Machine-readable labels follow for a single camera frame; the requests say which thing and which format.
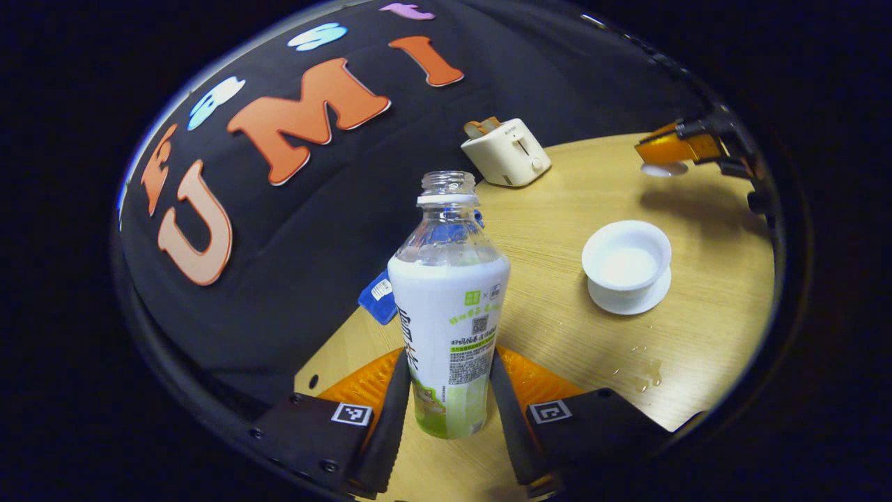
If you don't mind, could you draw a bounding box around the blue folded towel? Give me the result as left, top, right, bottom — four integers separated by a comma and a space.
357, 209, 485, 326

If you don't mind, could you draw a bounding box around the clear water bottle green label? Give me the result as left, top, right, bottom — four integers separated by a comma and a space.
387, 171, 512, 440

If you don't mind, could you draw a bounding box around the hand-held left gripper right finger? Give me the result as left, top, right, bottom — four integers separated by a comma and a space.
490, 347, 673, 499

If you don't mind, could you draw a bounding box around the white saucer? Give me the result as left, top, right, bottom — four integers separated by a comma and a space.
587, 265, 672, 316

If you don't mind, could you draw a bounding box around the white teacup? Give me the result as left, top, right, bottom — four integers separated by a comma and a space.
581, 220, 673, 291

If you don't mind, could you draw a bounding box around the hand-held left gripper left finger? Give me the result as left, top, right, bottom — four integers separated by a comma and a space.
251, 349, 412, 500

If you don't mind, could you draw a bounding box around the cream toaster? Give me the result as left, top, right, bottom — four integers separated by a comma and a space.
461, 118, 552, 188

